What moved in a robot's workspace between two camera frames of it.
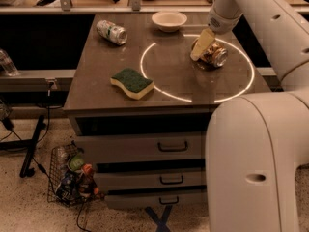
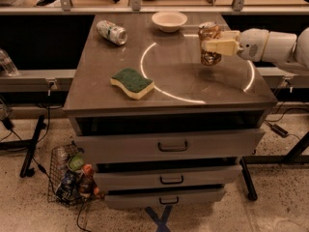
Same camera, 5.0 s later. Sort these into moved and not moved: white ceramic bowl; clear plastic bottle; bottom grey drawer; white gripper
Moved: white gripper
Not moved: clear plastic bottle; white ceramic bowl; bottom grey drawer
